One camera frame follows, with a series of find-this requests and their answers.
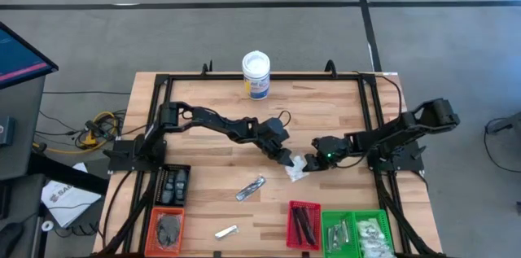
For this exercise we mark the grey side desk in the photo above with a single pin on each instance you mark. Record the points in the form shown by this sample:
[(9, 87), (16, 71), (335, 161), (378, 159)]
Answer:
[(20, 128)]

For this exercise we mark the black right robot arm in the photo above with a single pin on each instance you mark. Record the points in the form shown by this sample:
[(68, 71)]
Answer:
[(407, 128)]

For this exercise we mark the green plastic basket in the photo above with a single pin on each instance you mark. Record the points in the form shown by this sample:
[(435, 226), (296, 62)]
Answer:
[(388, 214), (325, 214)]

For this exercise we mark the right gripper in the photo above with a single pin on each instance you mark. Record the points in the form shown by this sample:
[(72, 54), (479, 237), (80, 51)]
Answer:
[(331, 148)]

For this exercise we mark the orange plastic basket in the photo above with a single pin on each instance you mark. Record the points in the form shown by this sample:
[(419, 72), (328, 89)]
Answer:
[(150, 233)]

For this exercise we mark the dark grey rounded object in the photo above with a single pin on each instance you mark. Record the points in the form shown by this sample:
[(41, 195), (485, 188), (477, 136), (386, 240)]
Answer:
[(168, 189)]

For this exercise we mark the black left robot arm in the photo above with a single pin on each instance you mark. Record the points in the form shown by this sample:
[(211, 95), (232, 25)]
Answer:
[(220, 121)]

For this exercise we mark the black slanted bar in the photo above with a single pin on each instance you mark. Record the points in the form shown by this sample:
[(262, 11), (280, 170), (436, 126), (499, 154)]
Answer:
[(69, 174)]

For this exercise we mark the small dark box device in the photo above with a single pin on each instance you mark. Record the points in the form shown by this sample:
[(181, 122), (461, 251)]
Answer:
[(6, 132)]

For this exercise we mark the black table edge frame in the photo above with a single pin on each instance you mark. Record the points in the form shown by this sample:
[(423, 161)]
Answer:
[(305, 77)]

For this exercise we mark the white tape roll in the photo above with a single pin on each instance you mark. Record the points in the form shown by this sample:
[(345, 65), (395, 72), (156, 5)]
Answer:
[(44, 226)]

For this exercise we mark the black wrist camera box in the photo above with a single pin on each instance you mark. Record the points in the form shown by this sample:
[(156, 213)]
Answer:
[(274, 129)]

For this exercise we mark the grey furniture foot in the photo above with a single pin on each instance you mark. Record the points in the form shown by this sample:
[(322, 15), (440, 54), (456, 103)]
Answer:
[(504, 123)]

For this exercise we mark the black slatted bin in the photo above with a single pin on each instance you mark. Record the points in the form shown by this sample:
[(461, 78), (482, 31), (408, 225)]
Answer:
[(159, 184)]

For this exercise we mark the clear bag white contents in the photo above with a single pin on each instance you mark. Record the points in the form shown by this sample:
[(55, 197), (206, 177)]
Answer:
[(297, 170), (366, 227)]

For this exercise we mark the white fluffy item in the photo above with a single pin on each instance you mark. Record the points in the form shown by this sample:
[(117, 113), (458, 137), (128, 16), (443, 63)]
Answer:
[(378, 252)]

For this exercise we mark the vanity pack swabs bag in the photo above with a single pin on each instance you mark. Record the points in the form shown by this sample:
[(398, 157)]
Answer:
[(372, 239)]

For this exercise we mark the red plastic basket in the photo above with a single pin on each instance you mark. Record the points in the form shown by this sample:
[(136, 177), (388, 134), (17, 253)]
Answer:
[(290, 246)]

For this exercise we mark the white printed paper sheet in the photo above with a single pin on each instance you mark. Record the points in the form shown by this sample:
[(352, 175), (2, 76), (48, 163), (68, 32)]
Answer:
[(69, 197)]

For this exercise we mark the black diagonal frame strut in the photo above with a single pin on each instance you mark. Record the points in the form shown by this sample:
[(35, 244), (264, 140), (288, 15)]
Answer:
[(397, 213), (130, 217)]

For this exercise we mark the Lysol wipes canister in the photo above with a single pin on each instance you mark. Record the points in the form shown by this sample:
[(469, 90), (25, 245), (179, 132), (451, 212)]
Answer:
[(256, 75)]

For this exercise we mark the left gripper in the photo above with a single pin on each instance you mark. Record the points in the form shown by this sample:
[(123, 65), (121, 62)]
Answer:
[(266, 146)]

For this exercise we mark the angled display screen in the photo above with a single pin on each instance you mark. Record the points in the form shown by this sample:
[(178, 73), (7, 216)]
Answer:
[(20, 58)]

